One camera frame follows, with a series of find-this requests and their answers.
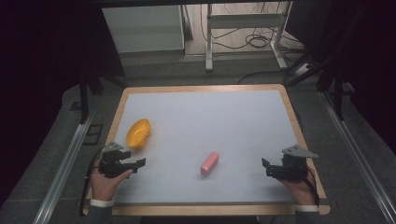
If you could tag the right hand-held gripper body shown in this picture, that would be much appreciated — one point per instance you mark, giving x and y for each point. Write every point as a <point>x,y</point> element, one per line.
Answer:
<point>294,166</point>

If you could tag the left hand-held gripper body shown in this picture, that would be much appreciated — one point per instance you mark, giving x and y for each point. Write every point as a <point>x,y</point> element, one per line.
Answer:
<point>112,165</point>

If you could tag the person's left hand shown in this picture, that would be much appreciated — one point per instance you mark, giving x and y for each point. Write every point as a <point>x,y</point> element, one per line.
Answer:
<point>106,185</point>

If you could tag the person's right hand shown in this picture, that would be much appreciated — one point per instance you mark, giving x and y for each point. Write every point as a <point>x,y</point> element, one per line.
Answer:
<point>300,189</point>

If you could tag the yellow plastic soap dish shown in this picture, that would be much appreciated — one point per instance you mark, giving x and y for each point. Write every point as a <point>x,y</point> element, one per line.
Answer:
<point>138,133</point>

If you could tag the black floor socket cover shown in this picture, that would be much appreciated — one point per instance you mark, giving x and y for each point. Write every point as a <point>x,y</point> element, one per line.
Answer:
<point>93,134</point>

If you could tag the pink soap bar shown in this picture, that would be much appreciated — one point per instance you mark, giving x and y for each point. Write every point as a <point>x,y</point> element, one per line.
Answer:
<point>209,163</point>

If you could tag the white table mat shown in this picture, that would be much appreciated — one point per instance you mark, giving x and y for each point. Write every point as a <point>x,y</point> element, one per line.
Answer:
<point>211,124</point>

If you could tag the black metal stand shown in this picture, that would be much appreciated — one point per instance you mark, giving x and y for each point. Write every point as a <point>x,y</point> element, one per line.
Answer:
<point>337,93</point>
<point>84,96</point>

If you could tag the white power strip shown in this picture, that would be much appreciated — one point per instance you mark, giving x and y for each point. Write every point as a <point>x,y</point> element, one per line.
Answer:
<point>301,70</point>

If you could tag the white cabinet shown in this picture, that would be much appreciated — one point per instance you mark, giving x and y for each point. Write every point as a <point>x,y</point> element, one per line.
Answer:
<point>143,28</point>

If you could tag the aluminium rail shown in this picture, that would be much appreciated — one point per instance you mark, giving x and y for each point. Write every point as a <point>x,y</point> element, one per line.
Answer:
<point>361,161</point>
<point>60,174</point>

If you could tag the grey metal desk frame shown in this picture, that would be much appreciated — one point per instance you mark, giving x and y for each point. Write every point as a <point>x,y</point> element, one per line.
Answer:
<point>246,21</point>

